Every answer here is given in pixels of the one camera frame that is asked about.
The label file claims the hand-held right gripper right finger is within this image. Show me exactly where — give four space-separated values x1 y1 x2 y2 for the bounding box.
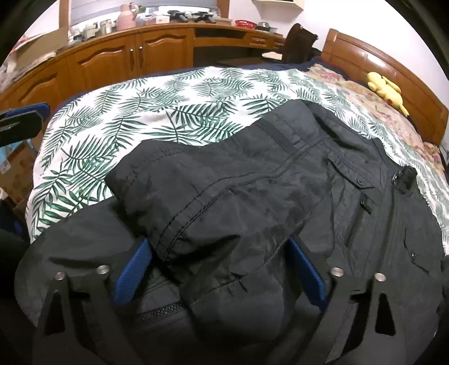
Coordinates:
287 235 439 365

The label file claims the wooden headboard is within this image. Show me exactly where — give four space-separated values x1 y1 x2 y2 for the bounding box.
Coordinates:
321 28 449 146

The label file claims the white wall shelf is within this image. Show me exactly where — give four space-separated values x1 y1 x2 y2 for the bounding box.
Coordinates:
253 0 306 11

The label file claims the yellow plush toy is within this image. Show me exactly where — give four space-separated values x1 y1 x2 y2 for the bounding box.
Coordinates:
365 72 410 117

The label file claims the black jacket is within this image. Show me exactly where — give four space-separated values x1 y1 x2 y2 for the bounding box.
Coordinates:
14 99 446 365

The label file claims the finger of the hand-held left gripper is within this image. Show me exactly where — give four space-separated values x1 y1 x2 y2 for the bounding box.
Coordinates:
0 102 50 148

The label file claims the cardboard box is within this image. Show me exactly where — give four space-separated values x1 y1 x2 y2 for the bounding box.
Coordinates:
9 28 67 71
0 140 37 204

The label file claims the floral blanket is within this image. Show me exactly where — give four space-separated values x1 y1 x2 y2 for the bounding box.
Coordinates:
305 63 443 176

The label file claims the wooden desk cabinet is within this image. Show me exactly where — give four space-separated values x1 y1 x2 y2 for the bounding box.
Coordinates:
0 24 292 116

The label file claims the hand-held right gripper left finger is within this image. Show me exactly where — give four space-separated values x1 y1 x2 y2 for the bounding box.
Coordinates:
33 236 153 365

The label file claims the pink thermos jug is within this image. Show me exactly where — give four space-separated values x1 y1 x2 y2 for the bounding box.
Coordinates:
116 3 138 30

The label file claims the brown chair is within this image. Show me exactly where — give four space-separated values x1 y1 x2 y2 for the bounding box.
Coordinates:
261 23 320 64

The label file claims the wooden bed with leaf-print sheet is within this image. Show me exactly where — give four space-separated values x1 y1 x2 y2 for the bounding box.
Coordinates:
28 67 449 253

